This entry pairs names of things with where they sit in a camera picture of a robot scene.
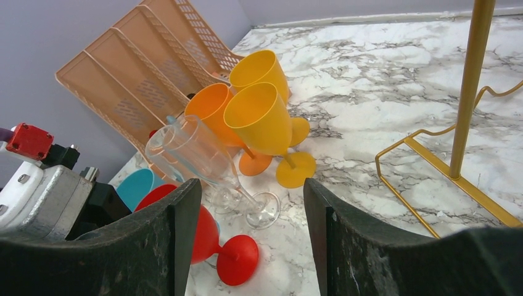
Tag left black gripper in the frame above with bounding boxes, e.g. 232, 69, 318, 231
66, 182, 131, 241

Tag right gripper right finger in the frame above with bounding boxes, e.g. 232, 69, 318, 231
303, 178, 522, 295

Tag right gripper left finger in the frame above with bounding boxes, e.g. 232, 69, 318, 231
1, 179, 202, 295

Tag blue plastic wine glass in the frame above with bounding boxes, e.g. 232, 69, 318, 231
116, 168, 165, 212

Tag clear wine glass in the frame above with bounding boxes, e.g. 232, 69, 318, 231
146, 126, 241, 215
163, 115, 281, 229

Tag orange plastic wine glass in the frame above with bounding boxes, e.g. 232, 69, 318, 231
184, 83, 272, 176

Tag yellow plastic wine glass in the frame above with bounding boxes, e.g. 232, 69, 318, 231
229, 49, 311, 148

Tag peach plastic file organizer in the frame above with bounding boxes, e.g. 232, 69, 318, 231
56, 1, 241, 153

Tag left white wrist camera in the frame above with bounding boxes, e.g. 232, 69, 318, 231
1, 122, 94, 241

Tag gold wire wine glass rack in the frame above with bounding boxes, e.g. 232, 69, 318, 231
375, 0, 522, 238

